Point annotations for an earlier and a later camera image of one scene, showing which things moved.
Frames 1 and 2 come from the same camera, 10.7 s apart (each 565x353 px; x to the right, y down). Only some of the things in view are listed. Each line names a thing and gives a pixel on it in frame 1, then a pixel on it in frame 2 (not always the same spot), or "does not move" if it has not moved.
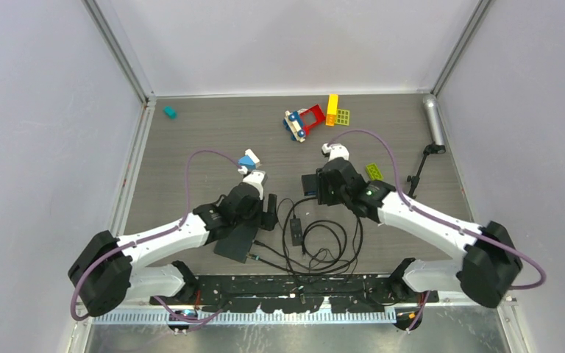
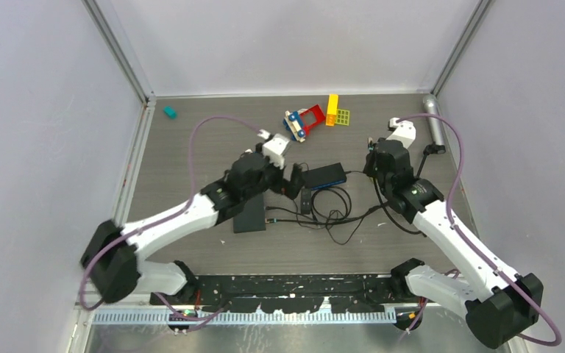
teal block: x=170 y=111 does not move
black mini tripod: x=431 y=148 does not move
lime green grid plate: x=343 y=117 does not move
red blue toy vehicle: x=298 y=122 does not move
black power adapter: x=296 y=232 to x=305 y=201
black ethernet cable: x=316 y=270 to x=347 y=218
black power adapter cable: x=321 y=272 to x=328 y=219
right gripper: x=323 y=198 to x=368 y=168
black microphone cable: x=307 y=226 to x=312 y=204
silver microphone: x=435 y=119 does not move
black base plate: x=315 y=293 does not move
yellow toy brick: x=332 y=109 does not move
